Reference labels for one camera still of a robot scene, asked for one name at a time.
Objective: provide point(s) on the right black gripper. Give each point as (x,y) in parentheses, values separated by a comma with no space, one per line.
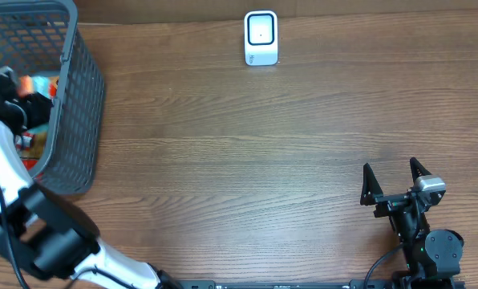
(372,189)

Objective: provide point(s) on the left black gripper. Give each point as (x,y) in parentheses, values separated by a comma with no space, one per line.
(1,79)

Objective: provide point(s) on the teal snack packet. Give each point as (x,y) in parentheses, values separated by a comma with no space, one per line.
(46,86)

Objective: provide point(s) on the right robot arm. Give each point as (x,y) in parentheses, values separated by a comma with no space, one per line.
(432,256)

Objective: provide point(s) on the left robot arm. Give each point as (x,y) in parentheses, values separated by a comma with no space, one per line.
(44,235)

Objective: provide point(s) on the white barcode scanner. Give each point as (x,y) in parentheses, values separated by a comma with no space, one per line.
(261,38)

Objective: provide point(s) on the red white stick packet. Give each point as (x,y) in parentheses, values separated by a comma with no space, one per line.
(24,141)

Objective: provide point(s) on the orange noodle packet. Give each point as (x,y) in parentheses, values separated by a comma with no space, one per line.
(31,157)

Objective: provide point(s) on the grey plastic mesh basket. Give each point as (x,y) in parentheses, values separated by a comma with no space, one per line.
(42,38)

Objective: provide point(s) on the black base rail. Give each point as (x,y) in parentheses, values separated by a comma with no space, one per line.
(353,284)

